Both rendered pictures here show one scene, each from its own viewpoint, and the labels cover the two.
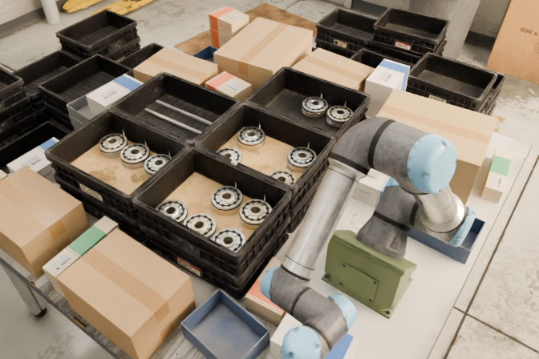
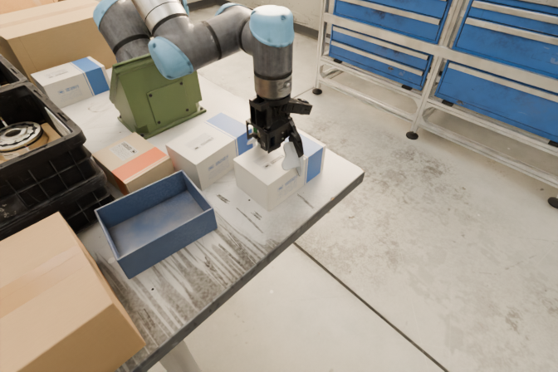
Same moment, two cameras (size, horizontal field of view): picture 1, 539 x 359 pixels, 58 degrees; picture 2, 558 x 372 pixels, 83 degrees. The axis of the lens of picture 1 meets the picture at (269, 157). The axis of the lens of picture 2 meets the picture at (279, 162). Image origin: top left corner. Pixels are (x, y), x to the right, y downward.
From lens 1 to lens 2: 0.96 m
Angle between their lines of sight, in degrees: 57
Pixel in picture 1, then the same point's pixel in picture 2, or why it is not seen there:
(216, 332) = (148, 237)
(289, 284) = (188, 26)
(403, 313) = (206, 104)
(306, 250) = not seen: outside the picture
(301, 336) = (265, 9)
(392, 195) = (115, 17)
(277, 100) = not seen: outside the picture
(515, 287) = not seen: hidden behind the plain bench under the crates
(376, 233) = (140, 51)
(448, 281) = not seen: hidden behind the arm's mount
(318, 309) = (232, 14)
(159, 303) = (75, 255)
